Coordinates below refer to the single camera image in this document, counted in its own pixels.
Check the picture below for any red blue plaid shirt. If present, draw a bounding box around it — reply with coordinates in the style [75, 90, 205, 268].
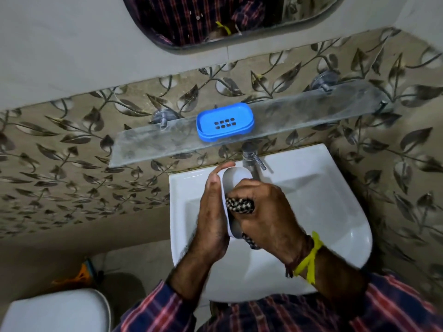
[114, 272, 443, 332]

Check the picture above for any person's right hand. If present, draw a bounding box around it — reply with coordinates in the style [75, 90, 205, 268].
[227, 179, 314, 267]

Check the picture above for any frosted glass wall shelf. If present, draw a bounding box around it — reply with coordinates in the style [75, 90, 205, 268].
[109, 79, 390, 168]

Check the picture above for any person's left forearm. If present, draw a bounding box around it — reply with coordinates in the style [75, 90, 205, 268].
[167, 243, 225, 303]

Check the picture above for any black white checked cloth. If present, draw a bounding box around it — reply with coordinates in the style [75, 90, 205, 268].
[225, 197, 262, 250]

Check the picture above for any blue plastic soap dish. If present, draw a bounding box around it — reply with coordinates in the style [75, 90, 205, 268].
[196, 102, 256, 143]

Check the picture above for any person's right forearm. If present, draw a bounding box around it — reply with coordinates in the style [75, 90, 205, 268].
[293, 240, 368, 310]

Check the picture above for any white ceramic wash basin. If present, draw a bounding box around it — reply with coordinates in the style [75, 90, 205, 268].
[168, 143, 374, 303]

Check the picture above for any chrome sink faucet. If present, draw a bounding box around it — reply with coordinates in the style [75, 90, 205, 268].
[241, 141, 268, 182]

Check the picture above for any chrome shelf bracket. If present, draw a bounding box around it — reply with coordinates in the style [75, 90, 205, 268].
[310, 70, 342, 94]
[151, 108, 181, 130]

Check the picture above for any orange and blue cleaning brush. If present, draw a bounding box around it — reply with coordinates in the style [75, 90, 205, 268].
[51, 258, 105, 287]

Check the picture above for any white plastic soap dish tray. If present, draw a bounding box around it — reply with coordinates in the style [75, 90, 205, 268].
[217, 166, 254, 239]

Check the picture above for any wall mirror with dark frame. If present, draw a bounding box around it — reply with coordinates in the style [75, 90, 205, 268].
[121, 0, 347, 54]

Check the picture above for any yellow wrist thread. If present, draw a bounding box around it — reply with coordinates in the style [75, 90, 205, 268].
[293, 231, 325, 285]

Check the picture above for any person's left hand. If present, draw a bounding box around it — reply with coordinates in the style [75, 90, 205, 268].
[193, 162, 236, 264]

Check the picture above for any white toilet cistern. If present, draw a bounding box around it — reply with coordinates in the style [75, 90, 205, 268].
[0, 288, 112, 332]

